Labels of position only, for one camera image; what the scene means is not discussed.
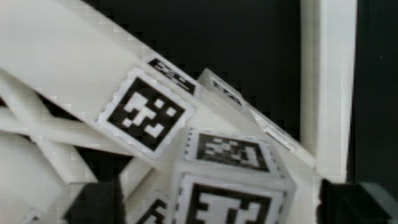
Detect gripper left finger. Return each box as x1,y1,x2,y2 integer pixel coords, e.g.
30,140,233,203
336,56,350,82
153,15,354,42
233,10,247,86
62,181,126,224

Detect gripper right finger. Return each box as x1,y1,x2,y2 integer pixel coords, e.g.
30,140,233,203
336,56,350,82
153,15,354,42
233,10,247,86
316,180,398,224

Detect white chair leg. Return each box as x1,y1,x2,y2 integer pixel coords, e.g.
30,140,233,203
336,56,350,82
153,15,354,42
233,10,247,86
167,128,295,224

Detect white chair back frame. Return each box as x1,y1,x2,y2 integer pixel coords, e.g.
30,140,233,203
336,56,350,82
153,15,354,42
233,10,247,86
0,0,318,224

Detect white U-shaped fence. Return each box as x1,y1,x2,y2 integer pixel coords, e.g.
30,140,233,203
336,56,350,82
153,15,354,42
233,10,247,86
300,0,357,183

